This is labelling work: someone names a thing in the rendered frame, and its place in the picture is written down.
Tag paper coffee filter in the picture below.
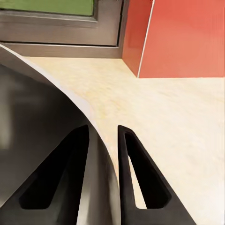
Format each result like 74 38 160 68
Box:
0 45 121 225

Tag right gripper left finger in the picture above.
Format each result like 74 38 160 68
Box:
0 125 89 225

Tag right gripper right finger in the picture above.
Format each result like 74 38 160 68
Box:
118 125 197 225

